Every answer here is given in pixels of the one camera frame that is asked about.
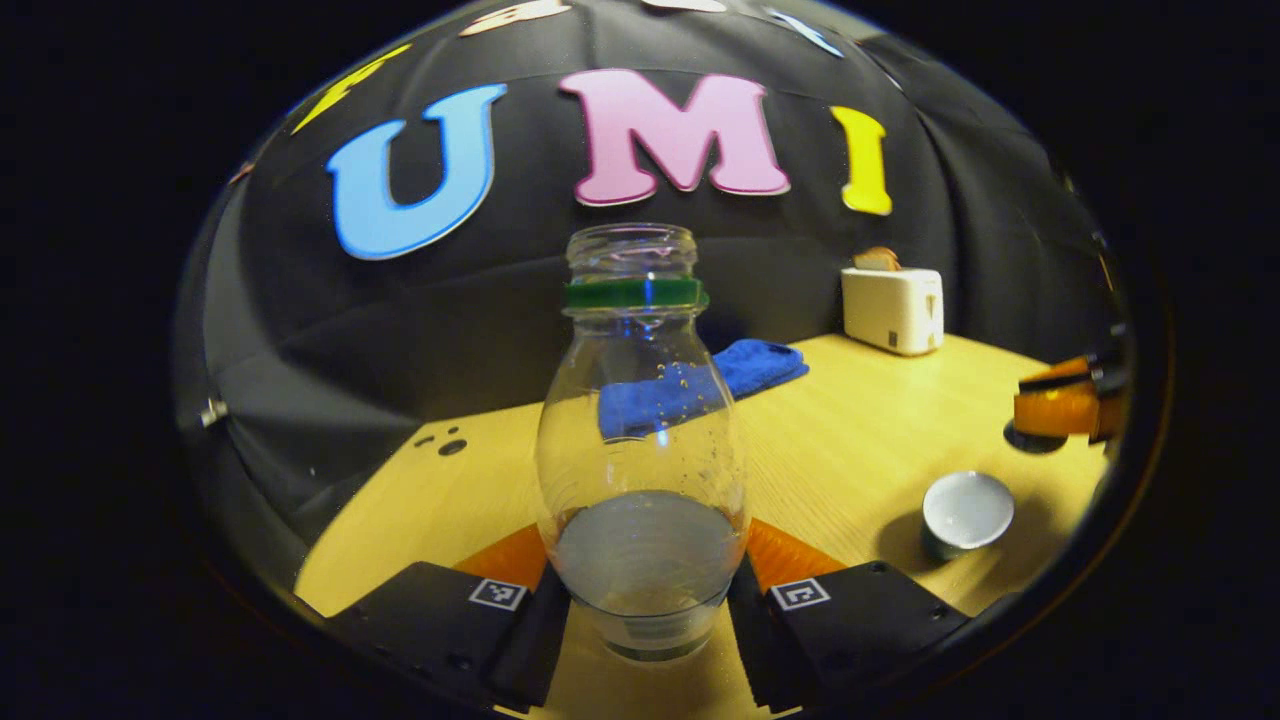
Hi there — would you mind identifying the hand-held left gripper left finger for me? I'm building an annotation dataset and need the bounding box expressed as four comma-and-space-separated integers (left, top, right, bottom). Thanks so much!
325, 524, 573, 713

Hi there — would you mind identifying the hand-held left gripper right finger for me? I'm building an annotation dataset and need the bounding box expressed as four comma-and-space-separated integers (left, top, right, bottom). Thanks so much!
727, 518, 973, 713

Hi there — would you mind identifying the dark teacup lid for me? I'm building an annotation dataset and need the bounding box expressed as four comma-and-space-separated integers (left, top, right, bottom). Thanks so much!
1003, 420, 1069, 455

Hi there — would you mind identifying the white teacup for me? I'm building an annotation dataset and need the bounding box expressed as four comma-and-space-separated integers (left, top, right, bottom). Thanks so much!
920, 470, 1017, 561

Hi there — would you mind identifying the clear plastic water bottle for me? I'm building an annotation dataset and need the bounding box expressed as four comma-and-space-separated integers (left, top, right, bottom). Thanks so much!
534, 222, 751, 665

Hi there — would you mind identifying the white toaster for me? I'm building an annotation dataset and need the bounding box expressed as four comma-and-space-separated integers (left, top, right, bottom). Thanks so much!
840, 266, 945, 357

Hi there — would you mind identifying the blue towel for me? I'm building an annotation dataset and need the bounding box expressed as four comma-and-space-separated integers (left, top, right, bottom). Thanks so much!
598, 338, 811, 441

